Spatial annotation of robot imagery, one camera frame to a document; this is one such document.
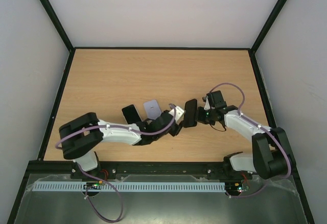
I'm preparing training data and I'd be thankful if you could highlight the black phone case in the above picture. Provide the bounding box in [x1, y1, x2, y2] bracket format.
[183, 99, 197, 128]

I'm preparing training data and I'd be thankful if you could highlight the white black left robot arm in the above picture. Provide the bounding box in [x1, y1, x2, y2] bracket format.
[55, 107, 184, 172]

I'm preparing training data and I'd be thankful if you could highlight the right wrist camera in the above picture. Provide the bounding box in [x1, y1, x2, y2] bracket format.
[202, 95, 211, 110]

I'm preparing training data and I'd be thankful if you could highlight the white slotted cable duct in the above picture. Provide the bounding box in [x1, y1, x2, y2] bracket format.
[32, 182, 225, 192]

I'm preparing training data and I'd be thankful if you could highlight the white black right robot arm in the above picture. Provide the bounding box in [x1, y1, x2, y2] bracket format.
[196, 91, 294, 180]

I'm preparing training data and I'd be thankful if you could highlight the black enclosure frame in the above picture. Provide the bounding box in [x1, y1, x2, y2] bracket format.
[5, 0, 316, 224]

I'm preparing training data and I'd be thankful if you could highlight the black white-edged smartphone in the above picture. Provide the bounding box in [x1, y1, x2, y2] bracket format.
[122, 104, 142, 124]

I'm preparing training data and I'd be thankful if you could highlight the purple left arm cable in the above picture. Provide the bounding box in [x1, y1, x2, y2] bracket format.
[55, 105, 178, 221]

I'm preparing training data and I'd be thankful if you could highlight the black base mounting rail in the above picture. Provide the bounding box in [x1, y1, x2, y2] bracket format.
[87, 161, 252, 181]

